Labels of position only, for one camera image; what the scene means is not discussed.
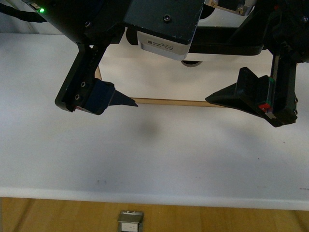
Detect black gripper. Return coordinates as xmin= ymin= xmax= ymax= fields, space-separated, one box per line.
xmin=23 ymin=0 xmax=309 ymax=64

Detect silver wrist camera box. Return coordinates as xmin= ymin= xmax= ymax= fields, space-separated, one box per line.
xmin=137 ymin=31 xmax=191 ymax=61

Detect light wooden drawer cabinet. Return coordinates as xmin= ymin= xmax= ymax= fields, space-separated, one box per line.
xmin=99 ymin=62 xmax=215 ymax=107

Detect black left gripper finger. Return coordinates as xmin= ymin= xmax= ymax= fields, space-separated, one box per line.
xmin=55 ymin=44 xmax=138 ymax=115

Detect black braided cable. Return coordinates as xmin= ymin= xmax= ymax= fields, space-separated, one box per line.
xmin=0 ymin=4 xmax=48 ymax=23

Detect black drawer handle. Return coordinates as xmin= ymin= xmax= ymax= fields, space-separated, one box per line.
xmin=126 ymin=26 xmax=263 ymax=56

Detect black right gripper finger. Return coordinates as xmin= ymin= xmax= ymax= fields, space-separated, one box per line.
xmin=205 ymin=55 xmax=297 ymax=127

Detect metal floor outlet box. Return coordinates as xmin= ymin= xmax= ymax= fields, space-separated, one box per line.
xmin=117 ymin=210 xmax=144 ymax=232

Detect white lower drawer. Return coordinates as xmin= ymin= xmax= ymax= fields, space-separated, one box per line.
xmin=99 ymin=37 xmax=272 ymax=101

